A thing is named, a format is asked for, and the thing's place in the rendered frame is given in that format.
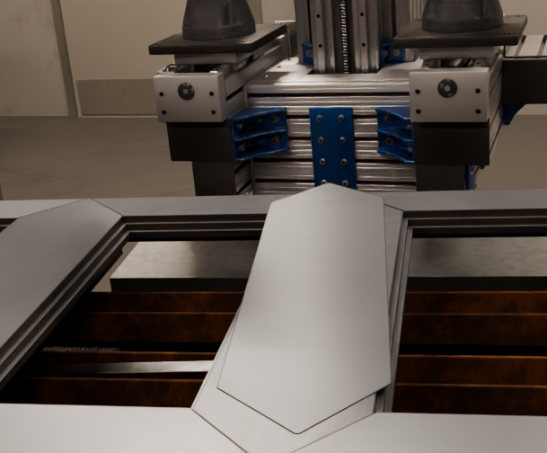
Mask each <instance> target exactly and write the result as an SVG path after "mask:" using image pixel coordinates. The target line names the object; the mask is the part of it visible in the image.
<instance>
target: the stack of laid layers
mask: <svg viewBox="0 0 547 453"><path fill-rule="evenodd" d="M266 216H267V214H246V215H197V216H146V217H122V218H121V219H120V220H119V221H118V222H117V223H116V224H115V226H114V227H113V228H112V229H111V230H110V231H109V232H108V233H107V234H106V235H105V236H104V237H103V239H102V240H101V241H100V242H99V243H98V244H97V245H96V246H94V248H93V249H92V250H91V251H90V252H89V253H88V254H87V255H86V256H85V257H84V258H83V259H82V261H81V262H80V263H79V264H78V265H77V266H76V267H75V268H74V269H73V270H72V271H71V273H70V274H69V275H68V276H67V277H66V278H65V279H64V280H63V281H62V282H61V283H60V285H59V286H58V287H57V288H56V289H55V290H54V291H53V292H52V293H51V294H50V295H49V297H48V298H47V299H46V300H45V301H44V302H43V303H42V304H41V305H40V306H39V307H38V309H37V310H36V311H35V312H34V313H33V314H32V315H31V316H30V317H29V318H28V319H27V321H26V322H25V323H24V324H23V325H22V326H21V327H20V328H19V329H18V330H17V331H16V333H15V334H14V335H13V336H12V337H11V338H10V339H9V340H8V341H7V342H6V343H5V344H4V346H3V347H2V348H1V349H0V392H1V391H2V389H3V388H4V387H5V386H6V385H7V383H8V382H9V381H10V380H11V379H12V378H13V376H14V375H15V374H16V373H17V371H18V370H19V369H20V368H21V367H22V365H23V364H24V363H25V362H26V361H27V360H28V358H29V357H30V356H31V355H32V353H33V352H35V351H36V350H37V349H38V347H39V346H40V345H41V344H42V343H43V341H44V340H45V339H46V338H47V337H48V335H49V334H50V333H51V332H52V331H53V329H54V328H55V327H56V326H57V325H58V323H59V322H60V321H61V320H62V319H63V317H64V316H65V315H66V314H67V313H68V311H69V310H70V309H71V308H72V307H73V306H74V304H75V303H76V302H77V301H78V299H79V298H80V297H81V296H82V295H83V294H84V292H85V291H86V290H87V289H88V288H89V287H90V286H91V285H92V284H93V282H94V281H95V280H96V279H97V278H98V277H99V275H100V274H101V273H102V272H103V271H104V269H105V268H106V267H107V266H108V265H109V263H110V262H111V261H112V260H113V259H114V257H115V256H116V255H117V254H118V253H119V251H120V250H121V249H122V248H123V247H124V245H125V244H126V243H127V242H128V241H129V239H130V238H177V237H245V236H261V232H262V229H263V226H264V223H265V219H266ZM15 219H17V218H0V233H1V232H2V231H3V230H4V229H5V228H7V227H8V226H9V225H10V224H12V223H13V222H14V221H15ZM384 220H385V241H386V261H387V282H388V303H389V325H390V345H391V366H392V383H391V384H390V385H389V386H387V387H385V388H383V389H381V390H379V391H378V392H376V393H374V394H372V395H370V396H369V397H367V398H365V399H363V400H361V401H359V402H358V403H356V404H353V405H351V406H350V407H349V408H347V409H345V410H343V411H341V412H339V413H337V414H335V415H333V416H332V417H330V418H329V419H327V420H325V421H323V422H320V423H319V424H317V425H315V426H313V427H312V428H310V429H309V430H307V431H304V432H302V433H300V434H294V433H293V432H291V431H288V430H287V429H285V428H283V427H282V426H280V425H278V424H277V423H275V422H273V421H272V420H270V419H268V418H267V417H265V416H263V415H262V414H260V413H258V412H256V411H254V410H252V409H251V408H250V407H248V406H247V405H245V404H243V403H241V402H239V401H237V400H236V399H234V398H232V397H231V396H229V395H228V394H226V393H224V392H222V391H221V390H219V389H217V388H216V387H217V384H218V380H219V378H220V374H221V371H222V367H223V365H224V362H225V356H226V353H227V350H228V346H229V343H230V341H231V337H232V334H233V330H234V325H235V322H236V319H237V316H238V313H239V309H240V306H241V305H240V306H239V308H238V310H237V312H236V315H235V317H234V320H233V321H232V323H231V325H230V327H229V329H228V331H227V333H226V335H225V338H224V340H223V342H222V344H221V346H220V348H219V350H218V352H217V354H216V356H215V359H214V361H213V363H212V365H211V367H210V369H209V371H208V373H207V375H206V377H205V379H204V382H203V384H202V386H201V388H200V390H199V392H198V394H197V396H196V398H195V400H194V402H193V404H192V406H191V408H190V409H192V410H193V411H194V412H195V413H197V414H198V415H200V416H201V417H202V418H203V419H205V420H206V421H207V422H209V423H210V424H211V425H212V426H214V427H215V428H216V429H217V430H219V431H220V432H221V433H223V434H224V435H225V436H226V437H227V438H228V439H230V440H231V441H232V442H233V443H235V444H236V445H237V446H238V447H240V448H241V449H242V450H244V451H245V452H246V453H292V452H294V451H296V450H298V449H301V448H303V447H305V446H307V445H309V444H311V443H313V442H315V441H317V440H319V439H322V438H324V437H326V436H328V435H330V434H332V433H333V432H335V431H338V430H340V429H343V428H345V427H347V426H349V425H350V424H352V423H354V422H357V421H359V420H361V419H363V418H366V417H367V416H369V415H371V414H373V413H392V412H393V402H394V394H395V386H396V378H397V370H398V362H399V354H400V346H401V331H402V323H403V315H404V307H405V299H406V291H407V283H408V275H409V267H410V252H411V244H412V236H413V235H448V234H516V233H547V209H496V210H446V211H403V210H400V209H396V208H393V207H390V206H387V205H384Z"/></svg>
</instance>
